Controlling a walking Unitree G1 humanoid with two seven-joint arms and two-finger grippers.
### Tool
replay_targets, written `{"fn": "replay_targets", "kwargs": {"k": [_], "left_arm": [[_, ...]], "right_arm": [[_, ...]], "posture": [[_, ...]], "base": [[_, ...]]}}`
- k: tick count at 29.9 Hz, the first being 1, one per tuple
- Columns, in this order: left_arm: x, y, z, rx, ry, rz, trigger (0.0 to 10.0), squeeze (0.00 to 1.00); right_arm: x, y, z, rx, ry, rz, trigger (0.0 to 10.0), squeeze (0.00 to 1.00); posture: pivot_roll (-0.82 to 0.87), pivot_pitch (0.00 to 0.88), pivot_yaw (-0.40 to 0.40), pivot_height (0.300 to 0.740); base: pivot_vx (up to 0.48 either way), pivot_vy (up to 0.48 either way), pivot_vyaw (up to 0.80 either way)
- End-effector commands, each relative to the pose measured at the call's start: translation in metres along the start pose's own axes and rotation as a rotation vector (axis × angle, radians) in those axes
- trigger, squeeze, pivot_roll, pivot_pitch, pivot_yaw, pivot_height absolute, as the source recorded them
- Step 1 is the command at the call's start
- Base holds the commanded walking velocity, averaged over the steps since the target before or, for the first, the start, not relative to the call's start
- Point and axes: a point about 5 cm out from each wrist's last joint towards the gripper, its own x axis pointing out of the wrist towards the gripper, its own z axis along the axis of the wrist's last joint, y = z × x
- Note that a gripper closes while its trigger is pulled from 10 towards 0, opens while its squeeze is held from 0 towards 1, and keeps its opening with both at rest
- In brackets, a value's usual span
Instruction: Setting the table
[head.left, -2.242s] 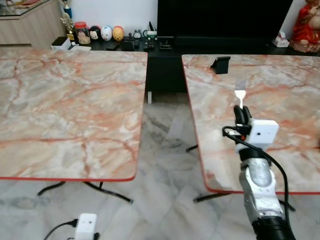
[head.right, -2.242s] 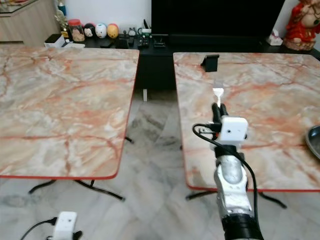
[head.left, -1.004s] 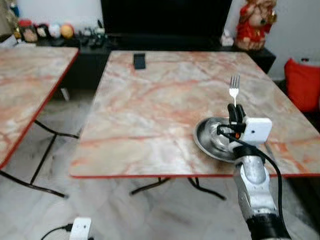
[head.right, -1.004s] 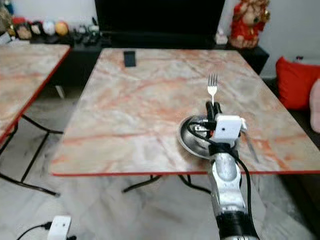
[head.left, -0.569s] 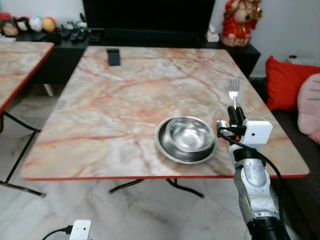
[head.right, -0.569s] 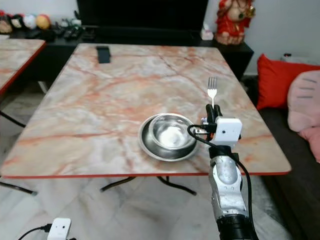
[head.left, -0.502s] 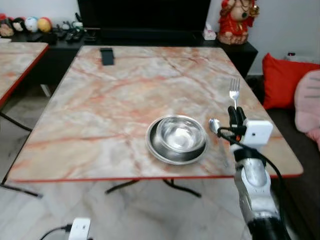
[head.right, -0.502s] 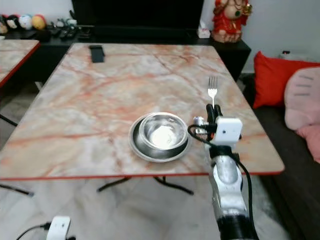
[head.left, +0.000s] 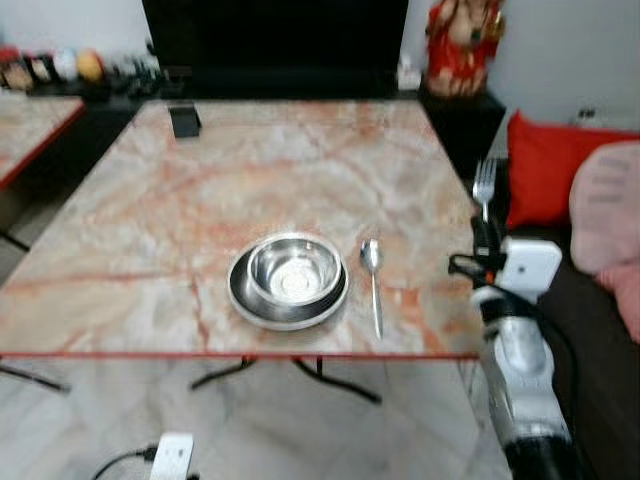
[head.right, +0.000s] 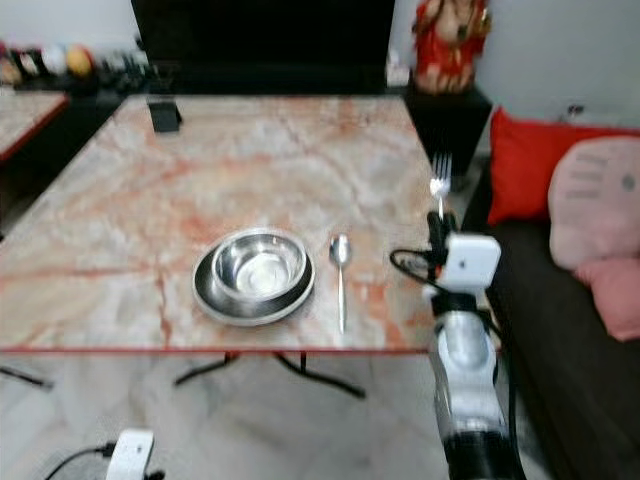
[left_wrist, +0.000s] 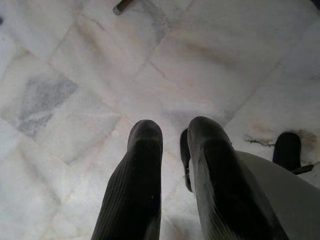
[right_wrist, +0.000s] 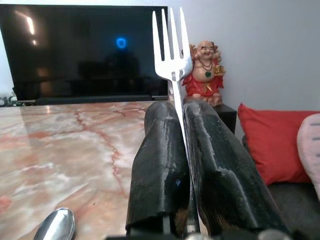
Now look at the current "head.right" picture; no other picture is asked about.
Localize steel fork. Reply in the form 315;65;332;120
428;152;453;216

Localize steel spoon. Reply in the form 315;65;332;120
329;234;353;335

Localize red cushion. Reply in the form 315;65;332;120
488;107;640;226

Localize black side cabinet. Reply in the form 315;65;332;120
405;86;494;181

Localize large pink pillow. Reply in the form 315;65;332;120
548;135;640;271

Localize small white box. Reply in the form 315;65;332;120
387;55;412;89

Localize black metal table legs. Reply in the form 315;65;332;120
0;364;53;389
173;351;367;400

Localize steel bowl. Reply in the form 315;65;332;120
211;228;309;301

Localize red gold statue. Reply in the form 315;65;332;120
412;0;491;96

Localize small pink pillow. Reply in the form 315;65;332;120
588;255;640;343

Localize dark sofa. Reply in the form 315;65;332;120
485;215;640;480

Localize jar with red lid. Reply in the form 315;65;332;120
0;45;21;86

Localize steel plate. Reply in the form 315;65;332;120
192;235;316;328

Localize black white figurine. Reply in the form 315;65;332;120
20;50;43;81

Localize black television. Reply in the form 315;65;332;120
130;0;391;96

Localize white egg figurine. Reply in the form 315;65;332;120
42;45;67;77

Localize yellow egg figurine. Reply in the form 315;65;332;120
66;45;93;79

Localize small black box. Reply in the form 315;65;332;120
148;98;183;134

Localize grey figurine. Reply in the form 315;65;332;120
98;52;126;83

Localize green mug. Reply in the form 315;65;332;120
125;42;154;81

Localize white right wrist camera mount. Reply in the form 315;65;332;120
443;232;503;293

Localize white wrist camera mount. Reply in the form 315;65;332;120
443;232;503;293
107;429;155;480

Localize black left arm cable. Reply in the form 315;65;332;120
44;443;117;480

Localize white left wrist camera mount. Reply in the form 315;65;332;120
107;429;155;480

